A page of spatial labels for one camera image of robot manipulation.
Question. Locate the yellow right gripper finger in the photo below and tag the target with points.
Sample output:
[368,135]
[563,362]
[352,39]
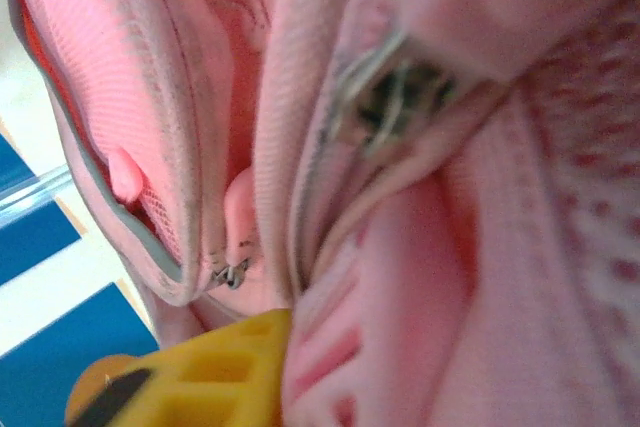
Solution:
[210,382]

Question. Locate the aluminium frame post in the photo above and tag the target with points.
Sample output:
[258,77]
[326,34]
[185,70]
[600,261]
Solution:
[30,194]

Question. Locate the pink school backpack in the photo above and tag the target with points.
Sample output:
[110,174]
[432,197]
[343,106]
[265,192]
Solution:
[450,247]

